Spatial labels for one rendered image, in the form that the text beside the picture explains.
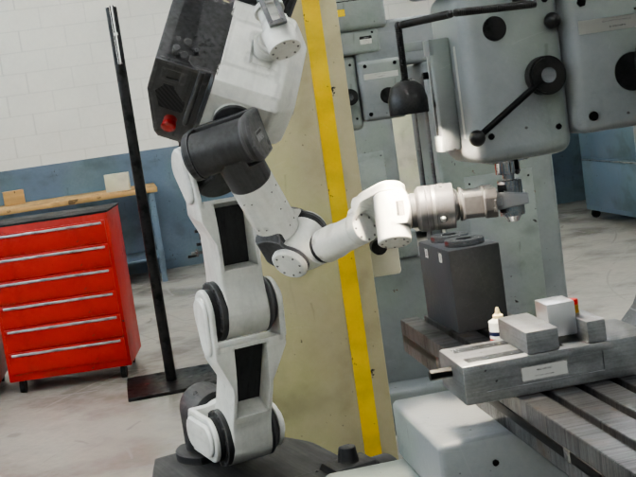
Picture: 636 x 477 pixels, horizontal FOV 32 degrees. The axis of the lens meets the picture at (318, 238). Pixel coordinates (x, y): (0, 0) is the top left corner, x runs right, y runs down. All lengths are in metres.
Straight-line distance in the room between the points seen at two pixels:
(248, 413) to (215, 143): 0.81
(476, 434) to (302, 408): 1.92
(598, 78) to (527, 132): 0.16
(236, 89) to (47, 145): 8.86
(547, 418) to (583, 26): 0.71
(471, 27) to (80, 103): 9.14
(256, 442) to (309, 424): 1.19
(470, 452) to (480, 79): 0.67
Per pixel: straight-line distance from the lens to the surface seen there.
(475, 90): 2.01
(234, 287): 2.54
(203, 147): 2.14
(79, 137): 11.00
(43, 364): 6.67
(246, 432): 2.71
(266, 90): 2.21
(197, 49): 2.22
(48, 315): 6.60
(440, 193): 2.09
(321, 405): 3.91
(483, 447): 2.02
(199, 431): 2.79
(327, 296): 3.84
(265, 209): 2.20
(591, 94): 2.07
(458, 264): 2.44
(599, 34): 2.08
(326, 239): 2.22
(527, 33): 2.04
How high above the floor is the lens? 1.47
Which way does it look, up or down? 7 degrees down
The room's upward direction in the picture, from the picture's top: 8 degrees counter-clockwise
